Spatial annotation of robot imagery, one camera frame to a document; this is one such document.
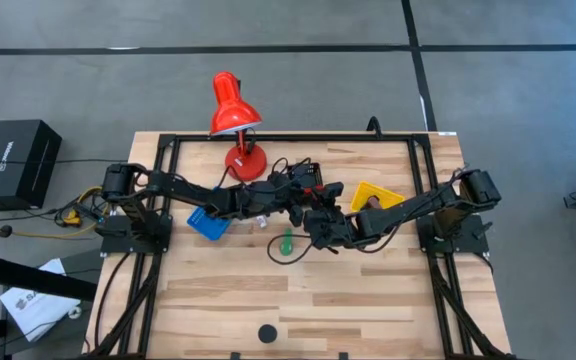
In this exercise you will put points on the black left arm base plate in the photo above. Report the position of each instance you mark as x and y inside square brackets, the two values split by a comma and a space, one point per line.
[118, 245]

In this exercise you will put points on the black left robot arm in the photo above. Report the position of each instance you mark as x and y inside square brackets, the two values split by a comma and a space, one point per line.
[188, 187]

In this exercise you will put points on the black plastic basket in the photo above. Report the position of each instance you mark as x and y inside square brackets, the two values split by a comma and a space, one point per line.
[313, 172]

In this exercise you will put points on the blue plastic basket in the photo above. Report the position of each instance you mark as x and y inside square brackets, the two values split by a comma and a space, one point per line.
[208, 227]

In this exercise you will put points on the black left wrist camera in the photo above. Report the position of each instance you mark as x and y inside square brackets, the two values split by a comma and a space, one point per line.
[278, 181]

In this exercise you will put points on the red desk lamp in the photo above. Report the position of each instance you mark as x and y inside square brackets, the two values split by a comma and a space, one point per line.
[233, 112]

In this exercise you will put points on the black workstation frame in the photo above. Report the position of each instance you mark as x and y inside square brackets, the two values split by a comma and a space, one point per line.
[28, 277]

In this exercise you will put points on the black cardboard box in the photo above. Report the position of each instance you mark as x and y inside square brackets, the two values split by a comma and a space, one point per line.
[18, 150]

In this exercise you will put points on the yellow plastic basket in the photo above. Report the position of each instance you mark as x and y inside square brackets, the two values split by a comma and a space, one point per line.
[363, 192]

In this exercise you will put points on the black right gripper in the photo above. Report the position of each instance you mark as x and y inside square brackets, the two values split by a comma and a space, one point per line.
[330, 227]

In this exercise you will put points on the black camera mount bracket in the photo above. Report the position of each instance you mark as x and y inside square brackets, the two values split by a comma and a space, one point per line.
[343, 356]
[235, 356]

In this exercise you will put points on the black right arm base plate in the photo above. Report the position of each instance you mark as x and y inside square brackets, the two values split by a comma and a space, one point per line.
[473, 245]

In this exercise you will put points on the black metal table frame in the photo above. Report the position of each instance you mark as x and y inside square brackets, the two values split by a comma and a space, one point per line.
[293, 136]

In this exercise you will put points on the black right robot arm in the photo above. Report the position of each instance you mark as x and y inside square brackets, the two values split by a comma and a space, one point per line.
[418, 205]

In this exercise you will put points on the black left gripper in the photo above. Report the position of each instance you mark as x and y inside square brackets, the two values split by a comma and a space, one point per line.
[273, 200]

